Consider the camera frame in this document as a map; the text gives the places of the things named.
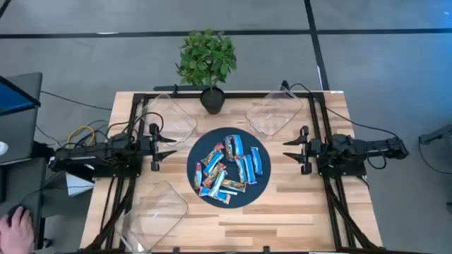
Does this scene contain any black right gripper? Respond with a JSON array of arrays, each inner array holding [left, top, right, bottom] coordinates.
[[282, 126, 322, 175]]

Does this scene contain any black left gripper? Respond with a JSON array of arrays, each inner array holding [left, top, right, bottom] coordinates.
[[138, 123, 177, 172]]

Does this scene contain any clear plastic bin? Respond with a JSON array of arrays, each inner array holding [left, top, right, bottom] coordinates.
[[114, 180, 190, 254], [139, 92, 198, 147], [244, 86, 304, 138]]

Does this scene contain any round dark blue woven mat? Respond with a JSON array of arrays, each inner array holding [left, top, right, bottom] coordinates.
[[186, 126, 272, 209]]

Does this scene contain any white paper sheet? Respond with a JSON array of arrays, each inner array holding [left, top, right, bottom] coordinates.
[[65, 171, 95, 198]]

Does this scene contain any green plant in black pot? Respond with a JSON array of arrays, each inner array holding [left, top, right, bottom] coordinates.
[[175, 28, 238, 116]]

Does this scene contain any grey metal stand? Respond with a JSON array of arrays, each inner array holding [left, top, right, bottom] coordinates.
[[418, 123, 452, 145]]

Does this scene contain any computer monitor blue screen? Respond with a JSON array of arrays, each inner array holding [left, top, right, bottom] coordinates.
[[0, 75, 42, 117]]

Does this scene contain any person's hand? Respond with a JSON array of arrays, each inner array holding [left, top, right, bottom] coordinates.
[[0, 206, 35, 254]]

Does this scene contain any long black power cable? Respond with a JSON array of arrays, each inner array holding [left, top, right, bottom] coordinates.
[[280, 80, 402, 140]]

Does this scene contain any yellow cable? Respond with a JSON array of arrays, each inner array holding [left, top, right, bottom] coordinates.
[[66, 125, 97, 147]]

